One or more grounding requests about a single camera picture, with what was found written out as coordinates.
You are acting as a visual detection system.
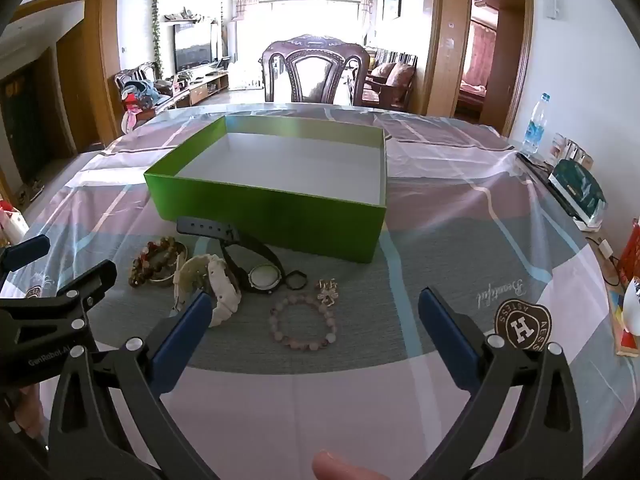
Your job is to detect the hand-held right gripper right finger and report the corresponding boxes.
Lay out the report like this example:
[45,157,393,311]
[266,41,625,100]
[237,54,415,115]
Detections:
[415,286,596,480]

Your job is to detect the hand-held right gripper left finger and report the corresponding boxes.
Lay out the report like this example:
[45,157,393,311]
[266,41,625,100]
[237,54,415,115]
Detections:
[47,290,213,480]

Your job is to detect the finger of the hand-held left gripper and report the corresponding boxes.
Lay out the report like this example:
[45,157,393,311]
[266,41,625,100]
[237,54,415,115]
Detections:
[0,259,118,343]
[0,234,51,286]

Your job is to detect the metal bangle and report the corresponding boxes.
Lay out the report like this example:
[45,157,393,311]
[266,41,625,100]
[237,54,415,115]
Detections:
[145,242,191,290]

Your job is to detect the white wristwatch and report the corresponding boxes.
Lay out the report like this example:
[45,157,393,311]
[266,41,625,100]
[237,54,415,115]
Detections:
[172,254,243,328]

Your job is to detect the red and white bead bracelet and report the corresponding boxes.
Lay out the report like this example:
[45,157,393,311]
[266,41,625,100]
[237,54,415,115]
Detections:
[131,239,188,288]

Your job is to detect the pink bead bracelet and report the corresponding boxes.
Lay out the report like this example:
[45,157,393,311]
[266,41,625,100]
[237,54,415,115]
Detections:
[269,294,338,352]

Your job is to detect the black wristwatch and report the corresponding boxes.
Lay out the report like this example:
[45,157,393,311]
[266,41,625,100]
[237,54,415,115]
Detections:
[176,216,288,295]

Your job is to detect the clear crystal bead bracelet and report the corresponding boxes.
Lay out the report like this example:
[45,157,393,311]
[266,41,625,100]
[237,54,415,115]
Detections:
[314,280,342,311]

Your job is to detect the green cardboard box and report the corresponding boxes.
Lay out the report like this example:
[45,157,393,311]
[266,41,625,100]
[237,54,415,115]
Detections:
[144,114,388,263]

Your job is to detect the person's left hand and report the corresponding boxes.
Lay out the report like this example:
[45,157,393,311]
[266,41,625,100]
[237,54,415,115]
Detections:
[12,384,47,442]

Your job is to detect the person's right hand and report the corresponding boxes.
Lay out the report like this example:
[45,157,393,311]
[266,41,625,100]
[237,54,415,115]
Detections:
[312,451,397,480]

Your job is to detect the red and white bag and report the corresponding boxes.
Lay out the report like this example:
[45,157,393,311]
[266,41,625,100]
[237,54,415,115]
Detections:
[0,200,28,242]

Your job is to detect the pink and grey tablecloth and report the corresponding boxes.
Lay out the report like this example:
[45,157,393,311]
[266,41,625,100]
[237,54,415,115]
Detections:
[15,102,640,480]

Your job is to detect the white bowl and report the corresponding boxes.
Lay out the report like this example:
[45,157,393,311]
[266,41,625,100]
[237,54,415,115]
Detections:
[622,277,640,336]

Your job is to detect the armchair with clothes pile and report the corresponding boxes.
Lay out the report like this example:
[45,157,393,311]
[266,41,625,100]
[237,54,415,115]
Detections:
[114,61,163,133]

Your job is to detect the teal gift box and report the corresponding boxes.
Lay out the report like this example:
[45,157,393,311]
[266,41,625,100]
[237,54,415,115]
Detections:
[547,159,608,231]

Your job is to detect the red box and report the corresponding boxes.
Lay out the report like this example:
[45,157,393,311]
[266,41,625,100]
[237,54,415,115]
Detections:
[617,220,640,286]

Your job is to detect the small white cartons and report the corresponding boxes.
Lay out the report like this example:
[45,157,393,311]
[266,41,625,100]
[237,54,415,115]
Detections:
[552,134,596,171]

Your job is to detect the clear plastic water bottle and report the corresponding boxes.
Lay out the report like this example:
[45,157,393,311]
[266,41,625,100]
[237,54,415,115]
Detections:
[521,93,552,157]

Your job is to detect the wooden television cabinet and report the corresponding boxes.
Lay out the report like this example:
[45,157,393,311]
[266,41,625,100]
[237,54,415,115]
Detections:
[165,70,231,108]

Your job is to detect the green vine garland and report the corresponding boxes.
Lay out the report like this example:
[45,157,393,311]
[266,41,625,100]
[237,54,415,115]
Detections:
[151,0,166,78]

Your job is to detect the wooden sofa with cushions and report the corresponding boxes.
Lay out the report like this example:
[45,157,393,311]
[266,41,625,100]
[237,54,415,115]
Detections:
[362,62,418,111]

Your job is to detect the flat screen television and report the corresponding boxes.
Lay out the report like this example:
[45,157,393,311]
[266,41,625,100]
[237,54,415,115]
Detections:
[173,24,218,72]

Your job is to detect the carved wooden chair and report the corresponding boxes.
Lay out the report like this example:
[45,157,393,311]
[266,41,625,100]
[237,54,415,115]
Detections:
[261,34,372,108]

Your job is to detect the white charger with cable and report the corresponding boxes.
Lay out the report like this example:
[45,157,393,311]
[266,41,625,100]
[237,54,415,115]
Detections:
[587,235,621,273]

